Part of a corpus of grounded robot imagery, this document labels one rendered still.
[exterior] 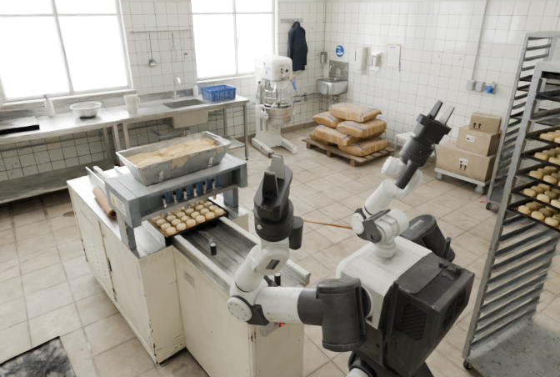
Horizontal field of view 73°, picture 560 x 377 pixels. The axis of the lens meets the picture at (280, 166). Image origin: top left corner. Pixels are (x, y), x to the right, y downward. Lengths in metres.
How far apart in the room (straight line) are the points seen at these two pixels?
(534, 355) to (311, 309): 2.08
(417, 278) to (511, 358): 1.81
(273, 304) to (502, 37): 4.51
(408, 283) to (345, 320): 0.19
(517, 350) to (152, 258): 2.19
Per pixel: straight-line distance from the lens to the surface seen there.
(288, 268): 1.89
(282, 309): 1.03
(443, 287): 1.05
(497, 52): 5.18
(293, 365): 2.21
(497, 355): 2.80
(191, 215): 2.29
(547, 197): 2.11
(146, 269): 2.19
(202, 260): 1.94
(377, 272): 1.04
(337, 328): 0.95
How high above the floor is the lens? 2.03
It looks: 23 degrees down
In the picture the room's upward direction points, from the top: straight up
